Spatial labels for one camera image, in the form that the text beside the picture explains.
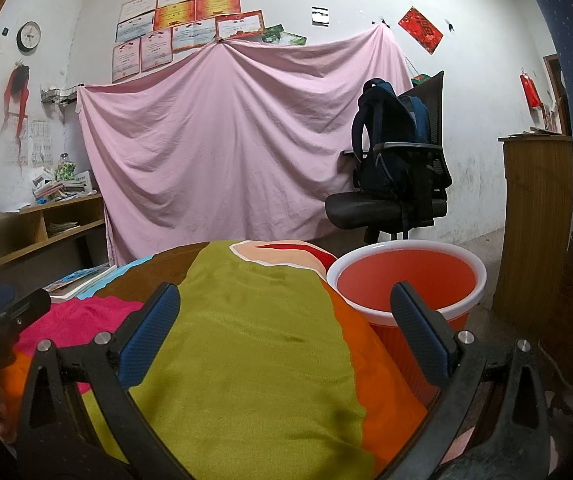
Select orange plastic bin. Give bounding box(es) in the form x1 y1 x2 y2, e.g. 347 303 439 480
326 241 488 406

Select colourful patchwork blanket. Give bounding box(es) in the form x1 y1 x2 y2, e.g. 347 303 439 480
0 240 429 480

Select green photo prints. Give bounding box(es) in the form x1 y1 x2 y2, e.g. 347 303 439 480
260 25 308 47

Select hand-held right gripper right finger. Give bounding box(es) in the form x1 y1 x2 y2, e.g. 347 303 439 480
389 281 552 480

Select dark blue backpack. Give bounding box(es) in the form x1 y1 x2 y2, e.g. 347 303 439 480
351 78 433 196

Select wall calendar sheets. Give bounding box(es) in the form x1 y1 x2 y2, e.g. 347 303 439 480
14 117 50 166

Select group of wall certificates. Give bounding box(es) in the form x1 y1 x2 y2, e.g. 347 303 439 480
111 0 292 83

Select red hanging ribbon decoration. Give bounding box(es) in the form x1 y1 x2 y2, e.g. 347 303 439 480
1 62 32 136

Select stack of books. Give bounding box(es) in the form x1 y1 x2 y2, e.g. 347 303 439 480
34 170 100 206

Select red diamond wall poster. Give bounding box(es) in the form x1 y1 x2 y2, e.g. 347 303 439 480
397 6 444 55

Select pink hanging sheet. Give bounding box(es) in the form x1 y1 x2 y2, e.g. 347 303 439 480
76 25 414 266

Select wooden shelf desk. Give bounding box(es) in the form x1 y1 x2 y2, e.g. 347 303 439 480
0 192 106 267

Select metal wire wall rack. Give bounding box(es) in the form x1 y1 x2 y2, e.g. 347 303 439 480
40 85 80 109

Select red hanging ornament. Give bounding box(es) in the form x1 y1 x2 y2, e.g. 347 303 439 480
519 72 542 109

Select wooden cabinet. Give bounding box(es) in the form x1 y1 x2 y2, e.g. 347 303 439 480
496 132 573 311

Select wooden door frame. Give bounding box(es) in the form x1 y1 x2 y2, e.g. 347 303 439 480
541 54 573 134

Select glass jar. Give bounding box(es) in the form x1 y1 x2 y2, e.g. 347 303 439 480
56 152 77 181

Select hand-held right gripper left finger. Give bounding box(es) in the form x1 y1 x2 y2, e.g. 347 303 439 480
16 282 192 480

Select round wall clock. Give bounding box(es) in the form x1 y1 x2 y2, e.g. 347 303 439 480
16 21 42 53

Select black office chair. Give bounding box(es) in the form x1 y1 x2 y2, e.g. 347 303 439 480
325 71 454 246

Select children's picture book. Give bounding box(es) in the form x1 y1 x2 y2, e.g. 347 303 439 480
41 262 118 304

